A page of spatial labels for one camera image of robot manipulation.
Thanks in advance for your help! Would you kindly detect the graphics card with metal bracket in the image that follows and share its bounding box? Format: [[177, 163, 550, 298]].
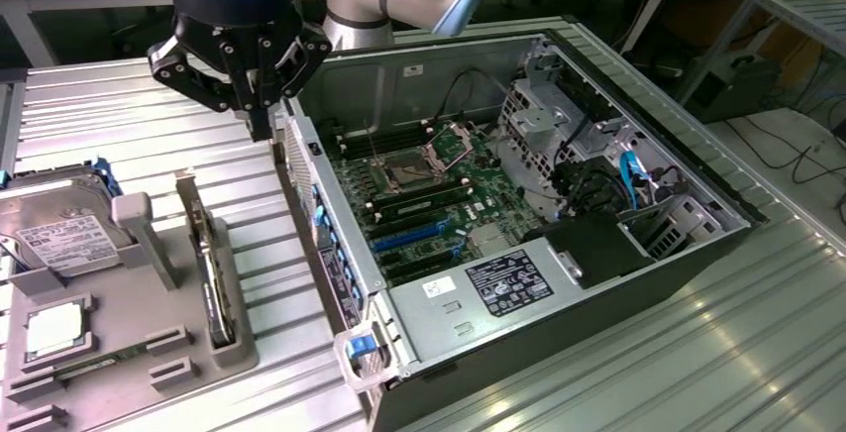
[[173, 165, 240, 350]]

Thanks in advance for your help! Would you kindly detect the blue disk carrier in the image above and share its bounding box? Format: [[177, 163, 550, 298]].
[[0, 156, 125, 196]]

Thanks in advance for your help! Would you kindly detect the CPU socket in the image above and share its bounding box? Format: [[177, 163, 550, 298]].
[[374, 121, 479, 196]]

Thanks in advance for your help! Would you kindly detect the installed RAM stick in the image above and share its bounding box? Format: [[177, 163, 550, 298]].
[[378, 187, 468, 221]]

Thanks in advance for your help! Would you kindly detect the silver hard disk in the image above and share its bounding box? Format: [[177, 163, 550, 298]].
[[0, 172, 135, 275]]

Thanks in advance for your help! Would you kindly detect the metal disk bay cage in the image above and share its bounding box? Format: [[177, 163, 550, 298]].
[[496, 76, 624, 206]]

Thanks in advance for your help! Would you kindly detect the silver chipset heatsink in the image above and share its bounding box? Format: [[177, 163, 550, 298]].
[[464, 225, 514, 254]]

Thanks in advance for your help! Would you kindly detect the grey parts rack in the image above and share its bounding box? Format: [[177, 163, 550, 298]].
[[0, 190, 260, 432]]

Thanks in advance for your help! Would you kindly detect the grey power supply unit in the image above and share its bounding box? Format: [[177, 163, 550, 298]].
[[387, 240, 662, 365]]

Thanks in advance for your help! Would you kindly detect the CPU chip with silver lid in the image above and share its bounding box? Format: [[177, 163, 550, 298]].
[[25, 304, 91, 355]]

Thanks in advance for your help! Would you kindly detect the black plastic air shroud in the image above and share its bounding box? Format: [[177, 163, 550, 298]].
[[519, 212, 657, 290]]

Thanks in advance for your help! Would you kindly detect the green loose RAM stick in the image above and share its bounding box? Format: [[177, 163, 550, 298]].
[[52, 344, 151, 384]]

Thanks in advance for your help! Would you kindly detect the black box on floor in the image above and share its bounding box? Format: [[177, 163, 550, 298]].
[[698, 52, 785, 124]]

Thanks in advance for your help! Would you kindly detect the open PC case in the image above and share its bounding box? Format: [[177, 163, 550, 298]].
[[270, 15, 773, 432]]

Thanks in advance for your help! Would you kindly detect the metal slat side table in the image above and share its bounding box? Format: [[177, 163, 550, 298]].
[[678, 0, 846, 107]]

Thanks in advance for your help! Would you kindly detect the blue SATA wire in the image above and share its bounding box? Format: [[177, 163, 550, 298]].
[[616, 149, 647, 211]]

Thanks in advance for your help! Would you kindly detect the black floor cable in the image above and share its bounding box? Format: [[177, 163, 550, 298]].
[[725, 117, 846, 171]]

